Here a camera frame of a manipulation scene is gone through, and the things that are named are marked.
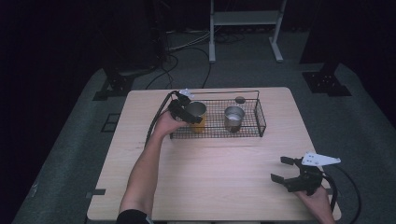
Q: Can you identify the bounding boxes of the black metal stand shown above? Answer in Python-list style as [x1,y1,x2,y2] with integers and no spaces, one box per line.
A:
[299,0,353,98]
[92,59,135,102]

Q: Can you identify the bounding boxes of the thick right hand-held gripper cable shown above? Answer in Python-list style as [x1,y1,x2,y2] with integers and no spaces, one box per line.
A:
[322,175,339,213]

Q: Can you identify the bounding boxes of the white floor cables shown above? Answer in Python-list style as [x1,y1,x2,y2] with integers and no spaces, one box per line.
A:
[167,29,213,52]

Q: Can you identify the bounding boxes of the steel cup with wooden base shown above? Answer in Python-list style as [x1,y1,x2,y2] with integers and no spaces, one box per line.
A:
[223,105,246,133]

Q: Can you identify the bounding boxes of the person's right hand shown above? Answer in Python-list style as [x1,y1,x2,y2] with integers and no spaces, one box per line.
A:
[293,185,337,224]

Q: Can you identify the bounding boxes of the left hand-held gripper cable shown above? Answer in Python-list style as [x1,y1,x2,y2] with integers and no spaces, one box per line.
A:
[144,91,176,147]

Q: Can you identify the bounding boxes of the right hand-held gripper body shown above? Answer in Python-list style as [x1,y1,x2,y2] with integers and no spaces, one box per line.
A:
[284,150,342,197]

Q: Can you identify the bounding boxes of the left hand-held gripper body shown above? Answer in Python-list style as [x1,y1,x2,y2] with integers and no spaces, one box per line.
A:
[167,89,196,122]

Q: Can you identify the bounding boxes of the thin right hand-held gripper cable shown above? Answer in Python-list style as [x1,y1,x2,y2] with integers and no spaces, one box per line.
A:
[333,163,362,224]

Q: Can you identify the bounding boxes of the black sleeve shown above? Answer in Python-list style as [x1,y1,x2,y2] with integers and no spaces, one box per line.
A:
[115,208,154,224]

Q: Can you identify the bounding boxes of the white metal table frame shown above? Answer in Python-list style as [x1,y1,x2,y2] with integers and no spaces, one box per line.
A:
[208,0,289,64]

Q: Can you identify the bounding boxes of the person's left hand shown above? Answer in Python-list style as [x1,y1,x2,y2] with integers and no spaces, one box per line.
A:
[152,110,190,140]

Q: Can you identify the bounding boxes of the black wire basket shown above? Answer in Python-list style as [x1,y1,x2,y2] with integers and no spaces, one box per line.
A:
[169,90,267,140]

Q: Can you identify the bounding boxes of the black floor cable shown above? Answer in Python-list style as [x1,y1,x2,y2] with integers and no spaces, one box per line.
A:
[169,46,213,90]
[145,52,180,91]

